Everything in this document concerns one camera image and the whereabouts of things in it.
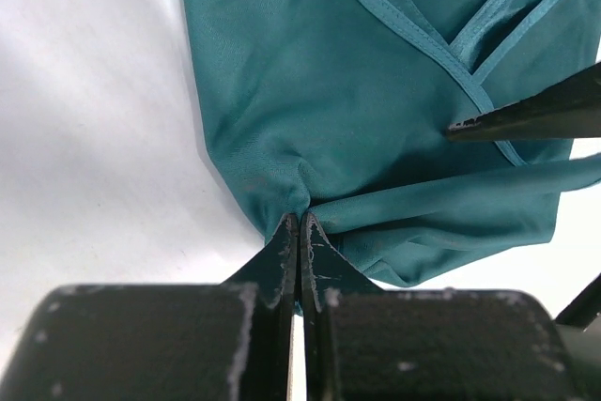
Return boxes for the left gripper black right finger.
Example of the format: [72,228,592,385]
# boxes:
[299,213,576,400]

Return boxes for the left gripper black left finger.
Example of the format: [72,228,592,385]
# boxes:
[16,215,299,400]

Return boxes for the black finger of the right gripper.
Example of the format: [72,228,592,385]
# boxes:
[445,64,600,142]

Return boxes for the teal cloth napkin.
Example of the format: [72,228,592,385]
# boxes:
[183,0,600,286]

